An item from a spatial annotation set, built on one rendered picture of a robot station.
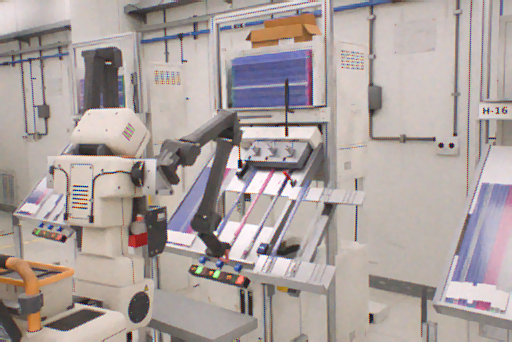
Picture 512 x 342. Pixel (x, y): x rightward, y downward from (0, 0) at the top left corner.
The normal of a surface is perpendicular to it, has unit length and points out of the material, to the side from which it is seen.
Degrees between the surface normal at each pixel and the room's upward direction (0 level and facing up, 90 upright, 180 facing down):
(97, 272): 82
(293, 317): 90
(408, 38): 90
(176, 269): 90
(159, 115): 90
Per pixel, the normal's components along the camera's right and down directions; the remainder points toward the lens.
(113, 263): -0.49, -0.04
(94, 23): -0.64, 0.10
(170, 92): 0.77, 0.05
